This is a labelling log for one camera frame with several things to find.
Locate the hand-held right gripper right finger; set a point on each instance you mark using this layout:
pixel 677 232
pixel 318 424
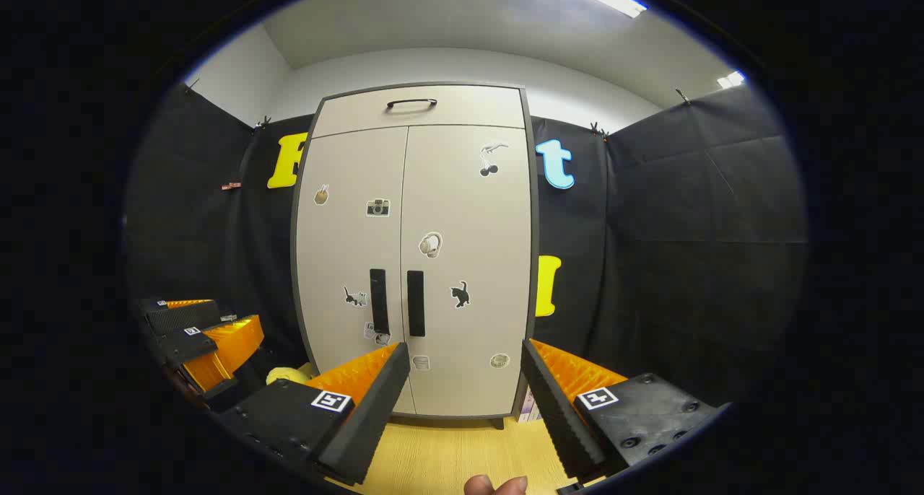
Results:
pixel 559 415

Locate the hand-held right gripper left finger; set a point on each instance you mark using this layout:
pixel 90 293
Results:
pixel 368 423

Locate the camera sticker shoe cabinet door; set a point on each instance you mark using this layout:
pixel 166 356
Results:
pixel 339 250

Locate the black backdrop cloth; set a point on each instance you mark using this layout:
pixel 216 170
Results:
pixel 686 228

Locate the small white box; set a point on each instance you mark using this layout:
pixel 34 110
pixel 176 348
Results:
pixel 529 407

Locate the cherry sticker shoe cabinet door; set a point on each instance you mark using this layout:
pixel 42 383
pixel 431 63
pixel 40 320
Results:
pixel 476 250

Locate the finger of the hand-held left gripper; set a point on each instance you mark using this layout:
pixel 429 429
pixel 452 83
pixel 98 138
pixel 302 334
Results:
pixel 189 343
pixel 184 318

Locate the yellow plush toy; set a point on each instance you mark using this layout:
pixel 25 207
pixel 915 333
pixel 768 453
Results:
pixel 289 374

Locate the beige cabinet drawer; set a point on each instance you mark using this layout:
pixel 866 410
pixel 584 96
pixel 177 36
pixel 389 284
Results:
pixel 469 109

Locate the beige double-door shoe cabinet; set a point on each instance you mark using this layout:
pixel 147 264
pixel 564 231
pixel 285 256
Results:
pixel 535 213

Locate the small ceiling light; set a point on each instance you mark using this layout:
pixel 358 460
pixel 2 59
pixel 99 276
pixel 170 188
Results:
pixel 730 80

